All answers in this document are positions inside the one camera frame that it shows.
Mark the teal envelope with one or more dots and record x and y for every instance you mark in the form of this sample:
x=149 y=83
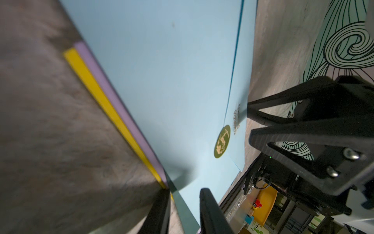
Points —
x=182 y=69

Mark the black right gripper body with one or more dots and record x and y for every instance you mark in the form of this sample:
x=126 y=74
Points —
x=322 y=130

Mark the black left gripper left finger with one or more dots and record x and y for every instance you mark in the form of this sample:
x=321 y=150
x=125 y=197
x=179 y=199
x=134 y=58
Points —
x=157 y=221

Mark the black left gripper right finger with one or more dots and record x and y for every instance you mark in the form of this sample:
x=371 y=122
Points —
x=212 y=219

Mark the lavender envelope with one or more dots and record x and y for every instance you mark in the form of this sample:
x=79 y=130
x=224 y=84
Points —
x=101 y=78

